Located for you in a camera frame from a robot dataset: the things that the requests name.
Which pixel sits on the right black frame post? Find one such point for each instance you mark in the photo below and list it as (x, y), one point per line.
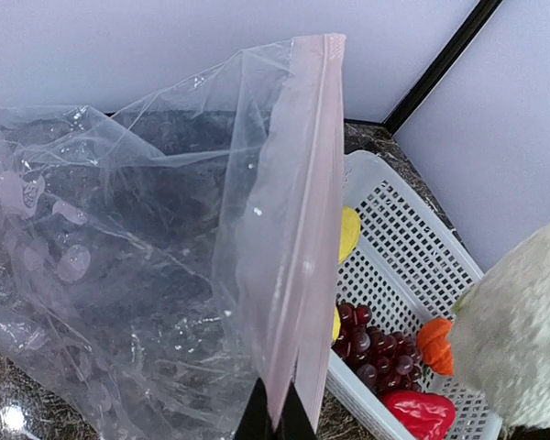
(442, 63)

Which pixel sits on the clear zip top bag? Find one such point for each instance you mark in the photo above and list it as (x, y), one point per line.
(156, 262)

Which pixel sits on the orange toy pumpkin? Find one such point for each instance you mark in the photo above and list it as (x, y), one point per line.
(436, 348)

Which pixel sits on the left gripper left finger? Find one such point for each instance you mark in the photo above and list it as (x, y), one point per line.
(256, 423)

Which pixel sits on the dark red toy grapes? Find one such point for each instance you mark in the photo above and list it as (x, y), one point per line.
(383, 361)

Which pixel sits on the white plastic mesh basket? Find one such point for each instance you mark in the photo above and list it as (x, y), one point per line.
(408, 268)

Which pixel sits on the yellow toy corn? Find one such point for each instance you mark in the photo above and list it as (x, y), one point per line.
(350, 233)

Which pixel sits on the white toy cauliflower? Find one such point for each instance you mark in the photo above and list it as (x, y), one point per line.
(501, 334)

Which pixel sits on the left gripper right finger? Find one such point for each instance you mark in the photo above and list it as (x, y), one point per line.
(294, 423)

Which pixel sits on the red toy bell pepper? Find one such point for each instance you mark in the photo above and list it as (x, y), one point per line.
(426, 416)

